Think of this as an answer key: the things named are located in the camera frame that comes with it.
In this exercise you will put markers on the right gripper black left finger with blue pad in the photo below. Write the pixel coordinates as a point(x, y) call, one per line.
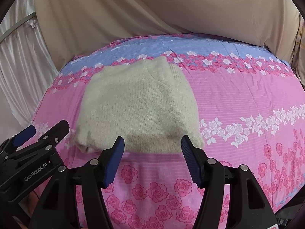
point(57, 206)

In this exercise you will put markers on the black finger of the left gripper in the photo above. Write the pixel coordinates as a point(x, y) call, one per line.
point(54, 135)

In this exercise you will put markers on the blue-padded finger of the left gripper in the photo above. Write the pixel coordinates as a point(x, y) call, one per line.
point(22, 137)

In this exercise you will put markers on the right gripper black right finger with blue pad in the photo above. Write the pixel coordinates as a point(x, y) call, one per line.
point(230, 193)

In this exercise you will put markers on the cream knitted sweater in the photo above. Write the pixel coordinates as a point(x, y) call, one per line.
point(149, 103)

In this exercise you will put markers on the white satin curtain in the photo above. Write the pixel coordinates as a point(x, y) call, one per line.
point(26, 67)

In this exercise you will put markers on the pink blue floral bedsheet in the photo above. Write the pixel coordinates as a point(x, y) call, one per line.
point(251, 111)

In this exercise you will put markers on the beige fabric headboard cover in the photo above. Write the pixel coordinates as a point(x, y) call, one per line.
point(78, 27)

